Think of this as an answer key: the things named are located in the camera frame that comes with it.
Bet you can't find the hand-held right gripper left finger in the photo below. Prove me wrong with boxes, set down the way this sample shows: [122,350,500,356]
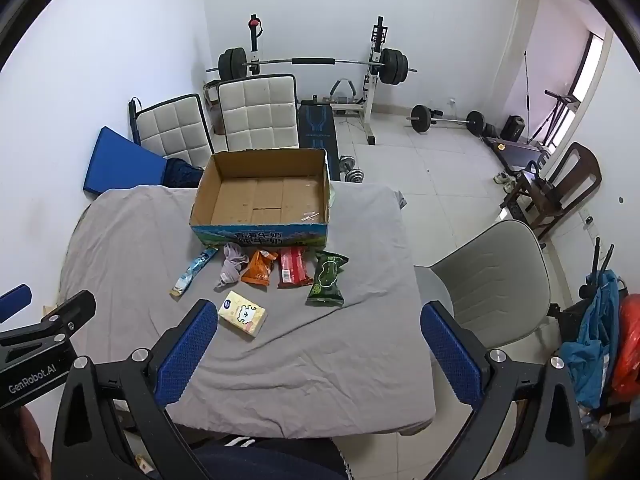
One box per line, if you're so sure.
[51,299,219,480]

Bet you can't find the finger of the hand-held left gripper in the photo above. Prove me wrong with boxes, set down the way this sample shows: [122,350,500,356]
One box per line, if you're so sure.
[0,290,97,348]
[0,284,32,323]

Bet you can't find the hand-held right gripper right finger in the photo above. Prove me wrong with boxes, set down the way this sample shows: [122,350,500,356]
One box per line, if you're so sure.
[421,301,586,480]

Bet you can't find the yellow tissue pack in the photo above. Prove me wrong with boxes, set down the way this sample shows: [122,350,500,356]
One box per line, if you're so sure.
[218,290,267,342]

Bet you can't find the blue tube packet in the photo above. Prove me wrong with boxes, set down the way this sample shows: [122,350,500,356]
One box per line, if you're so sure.
[170,246,219,298]

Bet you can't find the pink sock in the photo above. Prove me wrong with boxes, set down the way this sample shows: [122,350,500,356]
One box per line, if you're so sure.
[215,242,249,289]

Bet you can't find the orange snack packet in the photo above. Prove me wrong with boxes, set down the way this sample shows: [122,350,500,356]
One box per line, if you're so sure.
[241,249,279,287]

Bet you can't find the red snack packet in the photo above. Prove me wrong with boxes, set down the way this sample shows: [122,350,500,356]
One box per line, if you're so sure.
[278,246,314,289]

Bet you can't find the green snack packet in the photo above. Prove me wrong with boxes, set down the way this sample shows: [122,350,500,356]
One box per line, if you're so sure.
[306,250,349,308]

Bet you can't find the cardboard box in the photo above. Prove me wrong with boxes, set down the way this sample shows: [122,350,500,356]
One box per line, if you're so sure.
[189,148,332,249]

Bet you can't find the person's left forearm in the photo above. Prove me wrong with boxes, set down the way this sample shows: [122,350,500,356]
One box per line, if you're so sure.
[17,405,53,480]

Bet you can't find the grey office chair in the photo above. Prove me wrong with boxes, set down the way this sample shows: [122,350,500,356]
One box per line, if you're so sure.
[415,220,551,356]

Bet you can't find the grey tablecloth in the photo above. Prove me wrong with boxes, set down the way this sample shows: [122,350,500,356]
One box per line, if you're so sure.
[57,182,436,433]

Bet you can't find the person's dark pants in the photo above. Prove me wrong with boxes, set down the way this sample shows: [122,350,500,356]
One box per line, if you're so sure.
[192,435,351,480]

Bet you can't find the blue cloth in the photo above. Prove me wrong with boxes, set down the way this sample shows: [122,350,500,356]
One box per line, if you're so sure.
[559,270,621,408]

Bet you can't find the blue foam mat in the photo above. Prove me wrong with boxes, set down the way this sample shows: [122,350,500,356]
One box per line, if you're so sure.
[82,126,168,196]

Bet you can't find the dark blue jacket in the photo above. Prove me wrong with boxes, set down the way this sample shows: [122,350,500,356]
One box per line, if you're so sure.
[162,156,206,189]

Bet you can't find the red bag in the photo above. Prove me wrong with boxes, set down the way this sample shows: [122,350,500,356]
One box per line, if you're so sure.
[612,294,640,398]

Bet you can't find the white padded chair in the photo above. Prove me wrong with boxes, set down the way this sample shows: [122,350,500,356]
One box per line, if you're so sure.
[135,93,216,171]
[216,74,301,152]

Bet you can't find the treadmill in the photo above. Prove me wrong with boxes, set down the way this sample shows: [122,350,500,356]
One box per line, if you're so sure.
[482,132,551,171]

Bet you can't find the dark wooden chair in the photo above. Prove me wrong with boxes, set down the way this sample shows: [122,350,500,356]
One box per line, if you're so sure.
[500,142,602,241]

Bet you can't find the black speaker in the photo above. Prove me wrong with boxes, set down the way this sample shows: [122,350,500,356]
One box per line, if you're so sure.
[501,115,526,142]

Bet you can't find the short barbell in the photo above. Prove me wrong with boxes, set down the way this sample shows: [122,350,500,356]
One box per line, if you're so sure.
[406,105,487,137]

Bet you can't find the black weight bench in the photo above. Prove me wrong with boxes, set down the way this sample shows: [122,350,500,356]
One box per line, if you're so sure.
[297,100,343,181]

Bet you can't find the black folding stand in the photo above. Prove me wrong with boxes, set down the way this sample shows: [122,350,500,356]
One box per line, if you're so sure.
[532,89,578,146]

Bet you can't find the thin black pole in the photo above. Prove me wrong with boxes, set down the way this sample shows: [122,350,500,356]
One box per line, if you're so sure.
[523,50,531,128]

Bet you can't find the white weight rack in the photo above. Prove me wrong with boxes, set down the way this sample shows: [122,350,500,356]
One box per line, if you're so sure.
[247,14,388,146]

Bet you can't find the window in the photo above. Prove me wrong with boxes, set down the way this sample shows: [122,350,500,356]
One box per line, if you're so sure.
[572,34,607,106]

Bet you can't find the long barbell with plates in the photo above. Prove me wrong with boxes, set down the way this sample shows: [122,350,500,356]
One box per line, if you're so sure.
[206,47,418,86]

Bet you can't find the black metal frame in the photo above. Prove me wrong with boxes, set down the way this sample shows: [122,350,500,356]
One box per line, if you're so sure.
[579,237,626,301]

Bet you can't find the black strap bar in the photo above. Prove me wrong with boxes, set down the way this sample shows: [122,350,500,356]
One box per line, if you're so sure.
[128,97,143,144]

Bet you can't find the grey exercise handle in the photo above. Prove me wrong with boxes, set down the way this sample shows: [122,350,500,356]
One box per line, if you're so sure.
[330,78,359,111]

